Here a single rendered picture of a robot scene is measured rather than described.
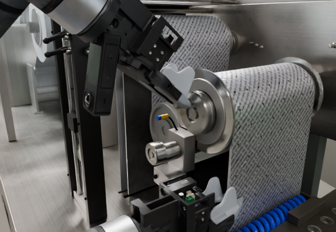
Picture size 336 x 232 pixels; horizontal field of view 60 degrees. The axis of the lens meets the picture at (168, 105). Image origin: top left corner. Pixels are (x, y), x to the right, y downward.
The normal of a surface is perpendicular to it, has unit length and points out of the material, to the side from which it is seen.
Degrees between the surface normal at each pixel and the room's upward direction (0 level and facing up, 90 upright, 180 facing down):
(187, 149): 90
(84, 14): 111
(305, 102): 90
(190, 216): 90
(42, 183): 0
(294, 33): 90
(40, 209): 0
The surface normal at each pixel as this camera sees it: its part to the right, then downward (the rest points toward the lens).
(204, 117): -0.82, 0.17
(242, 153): 0.58, 0.24
